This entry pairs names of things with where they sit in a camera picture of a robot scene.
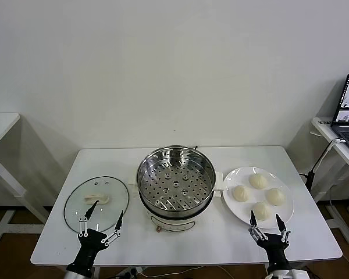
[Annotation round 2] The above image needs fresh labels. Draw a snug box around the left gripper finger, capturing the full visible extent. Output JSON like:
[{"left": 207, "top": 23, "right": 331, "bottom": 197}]
[
  {"left": 101, "top": 210, "right": 125, "bottom": 248},
  {"left": 77, "top": 199, "right": 101, "bottom": 238}
]

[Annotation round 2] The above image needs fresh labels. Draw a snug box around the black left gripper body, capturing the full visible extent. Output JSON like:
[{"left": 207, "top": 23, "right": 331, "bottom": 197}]
[{"left": 66, "top": 228, "right": 109, "bottom": 270}]

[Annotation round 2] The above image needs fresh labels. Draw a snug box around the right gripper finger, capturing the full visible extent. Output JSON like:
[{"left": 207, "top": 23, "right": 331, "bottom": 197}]
[
  {"left": 275, "top": 214, "right": 291, "bottom": 243},
  {"left": 248, "top": 210, "right": 269, "bottom": 242}
]

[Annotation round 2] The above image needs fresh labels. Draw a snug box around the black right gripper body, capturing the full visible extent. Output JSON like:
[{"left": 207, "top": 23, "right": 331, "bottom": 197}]
[{"left": 256, "top": 233, "right": 291, "bottom": 270}]

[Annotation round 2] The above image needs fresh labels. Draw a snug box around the white steamed baozi bun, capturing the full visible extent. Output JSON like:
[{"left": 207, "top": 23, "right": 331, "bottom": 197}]
[
  {"left": 252, "top": 202, "right": 274, "bottom": 221},
  {"left": 265, "top": 188, "right": 287, "bottom": 206},
  {"left": 248, "top": 173, "right": 269, "bottom": 189},
  {"left": 232, "top": 185, "right": 253, "bottom": 203}
]

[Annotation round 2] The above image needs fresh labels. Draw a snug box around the round glass pot lid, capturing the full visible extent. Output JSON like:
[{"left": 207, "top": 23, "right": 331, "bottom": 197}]
[{"left": 63, "top": 175, "right": 130, "bottom": 234}]

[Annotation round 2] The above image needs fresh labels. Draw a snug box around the stainless steel steamer basket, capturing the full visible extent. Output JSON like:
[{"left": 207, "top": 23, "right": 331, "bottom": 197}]
[{"left": 136, "top": 146, "right": 217, "bottom": 217}]

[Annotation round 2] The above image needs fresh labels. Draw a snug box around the white round plate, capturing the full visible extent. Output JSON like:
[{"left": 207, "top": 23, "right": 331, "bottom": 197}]
[{"left": 222, "top": 166, "right": 295, "bottom": 230}]

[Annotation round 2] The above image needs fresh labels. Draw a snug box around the white power strip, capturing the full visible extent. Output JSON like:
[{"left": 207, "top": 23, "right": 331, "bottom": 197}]
[{"left": 116, "top": 267, "right": 144, "bottom": 277}]

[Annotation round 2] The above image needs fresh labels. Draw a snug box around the white side table with laptop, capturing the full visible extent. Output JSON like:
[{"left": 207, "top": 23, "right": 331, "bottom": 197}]
[{"left": 309, "top": 116, "right": 349, "bottom": 245}]

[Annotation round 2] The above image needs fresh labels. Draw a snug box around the empty white side table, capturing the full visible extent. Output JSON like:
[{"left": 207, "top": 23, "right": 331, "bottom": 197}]
[{"left": 0, "top": 112, "right": 52, "bottom": 251}]

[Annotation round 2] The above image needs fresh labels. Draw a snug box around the white laptop cable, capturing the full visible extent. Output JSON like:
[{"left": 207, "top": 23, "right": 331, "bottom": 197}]
[{"left": 309, "top": 138, "right": 347, "bottom": 175}]

